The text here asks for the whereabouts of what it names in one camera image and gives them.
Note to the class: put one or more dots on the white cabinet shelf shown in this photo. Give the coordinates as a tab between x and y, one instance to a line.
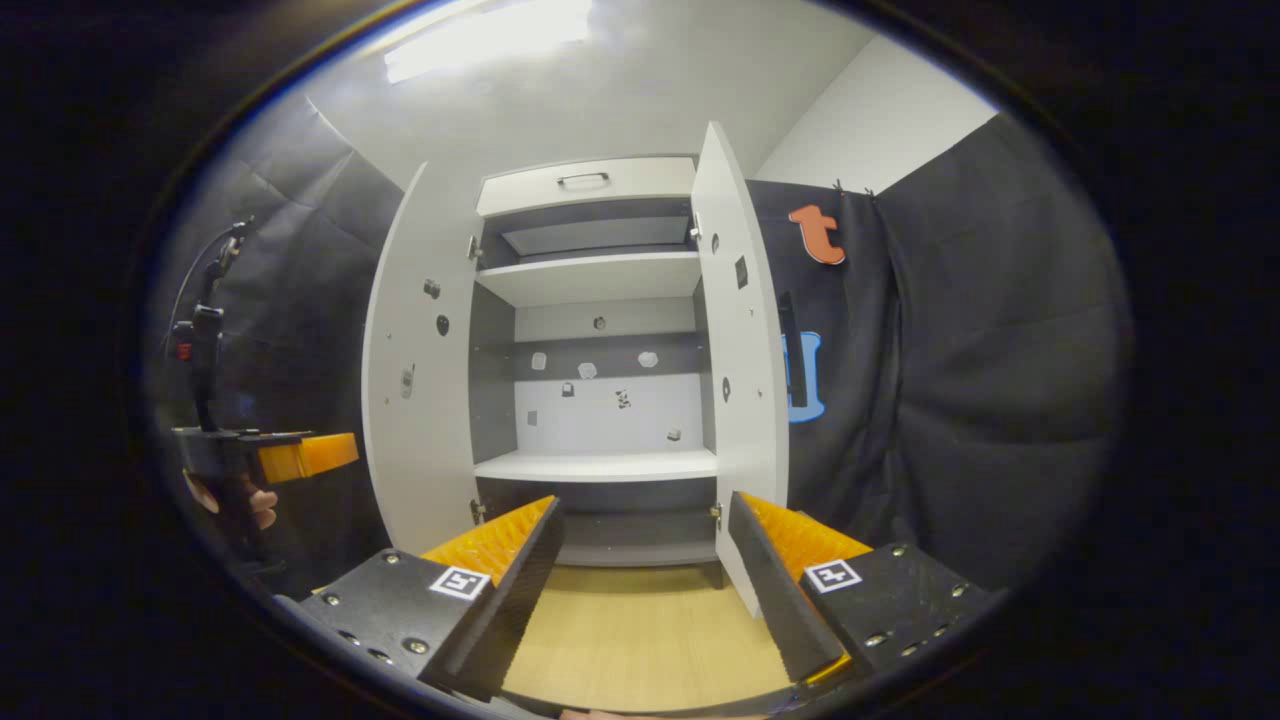
590	278
600	465

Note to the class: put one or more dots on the camera sticker shoe cabinet door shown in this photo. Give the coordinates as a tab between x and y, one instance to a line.
420	450

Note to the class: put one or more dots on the black backdrop cloth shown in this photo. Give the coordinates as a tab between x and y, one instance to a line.
980	380

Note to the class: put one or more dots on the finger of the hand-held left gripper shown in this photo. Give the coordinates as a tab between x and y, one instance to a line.
315	455

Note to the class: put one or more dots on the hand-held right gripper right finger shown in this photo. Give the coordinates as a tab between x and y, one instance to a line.
780	610

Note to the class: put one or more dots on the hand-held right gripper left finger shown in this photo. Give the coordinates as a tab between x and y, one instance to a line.
520	600

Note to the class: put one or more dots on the white double-door shoe cabinet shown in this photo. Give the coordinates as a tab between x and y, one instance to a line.
600	415

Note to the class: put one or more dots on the black cat sticker cabinet door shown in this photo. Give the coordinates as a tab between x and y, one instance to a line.
745	400

